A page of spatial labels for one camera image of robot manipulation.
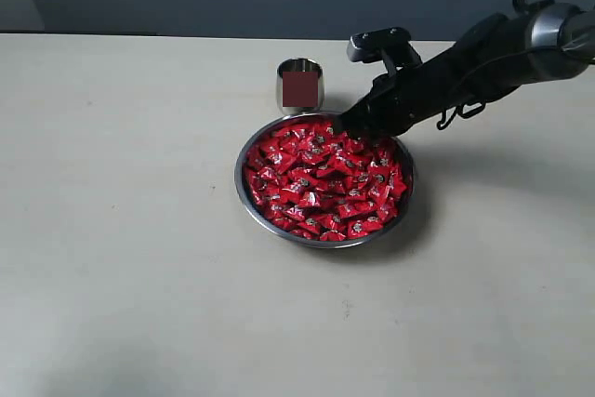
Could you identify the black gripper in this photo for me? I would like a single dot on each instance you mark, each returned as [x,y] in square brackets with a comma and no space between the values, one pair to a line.
[411,96]

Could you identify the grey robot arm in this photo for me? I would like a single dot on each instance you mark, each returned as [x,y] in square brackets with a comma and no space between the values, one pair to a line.
[545,41]

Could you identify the round steel bowl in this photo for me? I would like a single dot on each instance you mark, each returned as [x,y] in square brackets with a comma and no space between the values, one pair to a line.
[325,244]

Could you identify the pile of red wrapped candies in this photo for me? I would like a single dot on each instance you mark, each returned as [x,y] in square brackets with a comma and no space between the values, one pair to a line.
[321,183]

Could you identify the stainless steel cup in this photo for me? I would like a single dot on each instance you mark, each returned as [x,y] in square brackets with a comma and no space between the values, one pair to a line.
[299,86]

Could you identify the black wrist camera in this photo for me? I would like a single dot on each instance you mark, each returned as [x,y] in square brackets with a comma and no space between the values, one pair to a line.
[391,46]

